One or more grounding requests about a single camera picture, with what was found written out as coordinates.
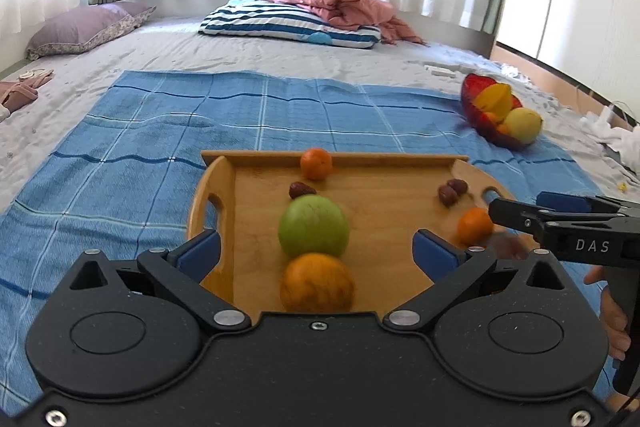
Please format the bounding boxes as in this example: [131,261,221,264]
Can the person's right hand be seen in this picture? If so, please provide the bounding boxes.
[584,265,632,361]

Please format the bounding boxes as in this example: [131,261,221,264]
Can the blue striped pillow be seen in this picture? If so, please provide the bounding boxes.
[198,0,382,50]

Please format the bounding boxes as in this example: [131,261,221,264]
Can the red glass bowl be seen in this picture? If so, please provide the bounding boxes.
[460,73,543,152]

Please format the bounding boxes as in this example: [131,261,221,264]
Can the mottled greenish orange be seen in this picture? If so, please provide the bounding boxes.
[280,253,356,314]

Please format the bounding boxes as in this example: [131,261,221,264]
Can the bright orange mandarin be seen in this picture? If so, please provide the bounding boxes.
[300,148,333,181]
[457,207,495,246]

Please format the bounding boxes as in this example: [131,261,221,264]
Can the blue checked blanket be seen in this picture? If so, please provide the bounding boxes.
[0,71,608,413]

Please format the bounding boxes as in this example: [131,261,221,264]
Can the white crumpled cloth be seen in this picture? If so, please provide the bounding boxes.
[499,63,532,84]

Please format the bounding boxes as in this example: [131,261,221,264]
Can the white clothes pile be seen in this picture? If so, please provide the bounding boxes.
[580,113,640,170]

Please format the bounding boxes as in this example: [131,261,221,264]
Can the white charger with cable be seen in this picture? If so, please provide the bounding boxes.
[575,84,638,125]

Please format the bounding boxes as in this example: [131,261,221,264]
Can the pink clothes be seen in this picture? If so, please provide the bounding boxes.
[0,68,56,114]

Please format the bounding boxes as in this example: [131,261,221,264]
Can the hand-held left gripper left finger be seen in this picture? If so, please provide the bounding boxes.
[62,229,252,334]

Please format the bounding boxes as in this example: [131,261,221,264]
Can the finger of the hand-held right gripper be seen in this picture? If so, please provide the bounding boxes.
[536,191,640,214]
[488,198,627,234]

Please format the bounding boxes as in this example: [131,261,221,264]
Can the grey bed sheet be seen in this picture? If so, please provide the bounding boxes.
[0,14,640,215]

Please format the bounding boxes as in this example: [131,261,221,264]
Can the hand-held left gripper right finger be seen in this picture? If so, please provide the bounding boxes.
[382,229,576,333]

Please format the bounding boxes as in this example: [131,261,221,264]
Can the pink quilt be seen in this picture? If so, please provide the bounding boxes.
[269,0,428,46]

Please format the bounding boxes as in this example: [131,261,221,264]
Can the green apple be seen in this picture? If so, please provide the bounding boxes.
[277,195,350,259]

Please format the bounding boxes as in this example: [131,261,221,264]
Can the purple floral pillow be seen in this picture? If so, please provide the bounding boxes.
[26,2,157,59]

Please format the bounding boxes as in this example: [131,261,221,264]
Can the wooden tray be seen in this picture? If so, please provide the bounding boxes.
[186,149,516,325]

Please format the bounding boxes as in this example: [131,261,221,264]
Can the yellow mango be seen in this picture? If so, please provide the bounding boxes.
[502,107,544,145]

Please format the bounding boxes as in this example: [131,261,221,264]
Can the yellow starfruit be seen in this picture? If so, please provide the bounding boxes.
[474,83,515,116]

